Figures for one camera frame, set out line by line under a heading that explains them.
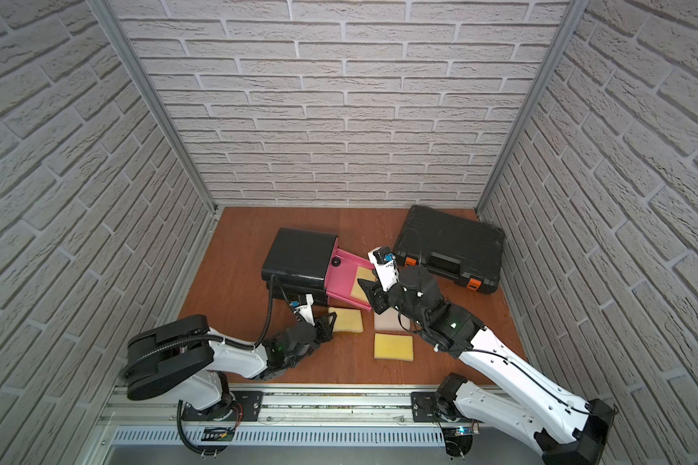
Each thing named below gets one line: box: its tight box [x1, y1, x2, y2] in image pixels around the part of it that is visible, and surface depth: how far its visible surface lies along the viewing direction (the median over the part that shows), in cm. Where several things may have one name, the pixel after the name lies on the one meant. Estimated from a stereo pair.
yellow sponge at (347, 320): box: [327, 307, 364, 333], surface depth 87 cm
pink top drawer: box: [323, 236, 376, 312], surface depth 89 cm
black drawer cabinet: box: [261, 226, 339, 307], surface depth 85 cm
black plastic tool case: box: [393, 204, 505, 295], surface depth 102 cm
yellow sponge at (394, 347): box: [374, 333, 414, 362], surface depth 84 cm
